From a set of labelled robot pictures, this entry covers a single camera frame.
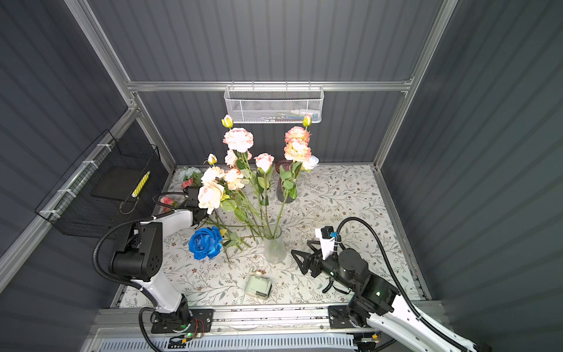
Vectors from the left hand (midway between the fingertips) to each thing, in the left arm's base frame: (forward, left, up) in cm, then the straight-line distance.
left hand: (210, 203), depth 99 cm
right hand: (-31, -38, +15) cm, 52 cm away
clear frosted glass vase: (-26, -29, +5) cm, 39 cm away
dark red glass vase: (-19, -32, +28) cm, 47 cm away
